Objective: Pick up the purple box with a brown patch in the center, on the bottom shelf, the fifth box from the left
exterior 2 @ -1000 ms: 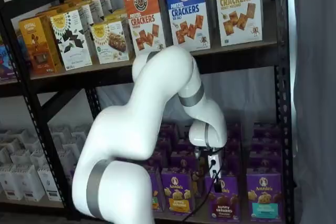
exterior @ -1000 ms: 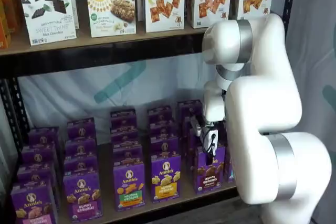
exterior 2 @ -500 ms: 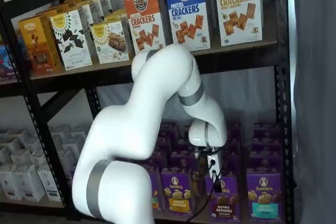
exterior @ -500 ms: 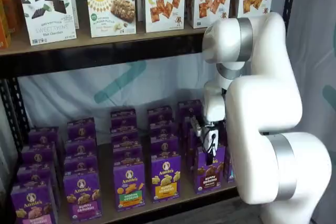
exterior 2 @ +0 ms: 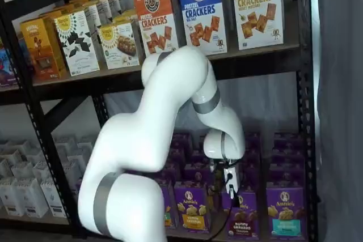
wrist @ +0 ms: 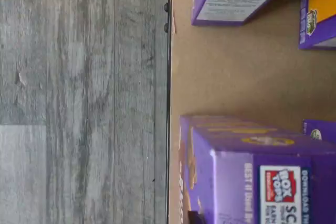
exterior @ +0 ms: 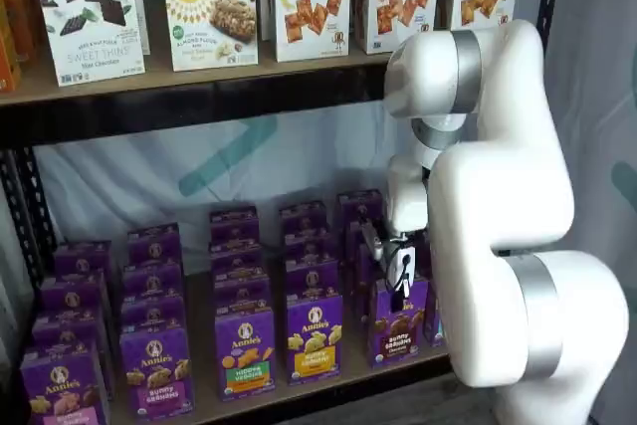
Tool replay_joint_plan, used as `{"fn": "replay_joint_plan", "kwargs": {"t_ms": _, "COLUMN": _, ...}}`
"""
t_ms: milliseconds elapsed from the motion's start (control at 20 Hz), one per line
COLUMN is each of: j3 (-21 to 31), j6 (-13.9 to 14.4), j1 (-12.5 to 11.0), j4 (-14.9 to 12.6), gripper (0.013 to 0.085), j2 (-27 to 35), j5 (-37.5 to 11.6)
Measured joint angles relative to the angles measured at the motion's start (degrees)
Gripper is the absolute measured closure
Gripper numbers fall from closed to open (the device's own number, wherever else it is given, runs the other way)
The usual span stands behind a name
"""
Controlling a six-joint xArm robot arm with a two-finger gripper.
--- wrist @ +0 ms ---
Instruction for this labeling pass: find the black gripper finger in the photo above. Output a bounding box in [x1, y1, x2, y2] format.
[187, 210, 208, 224]

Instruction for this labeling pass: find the purple box brown chocolate label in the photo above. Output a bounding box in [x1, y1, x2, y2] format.
[179, 114, 336, 224]

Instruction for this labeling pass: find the brown shelf board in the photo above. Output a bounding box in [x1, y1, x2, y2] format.
[167, 0, 336, 224]

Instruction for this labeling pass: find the purple snack box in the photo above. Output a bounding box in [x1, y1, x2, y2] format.
[302, 119, 336, 144]

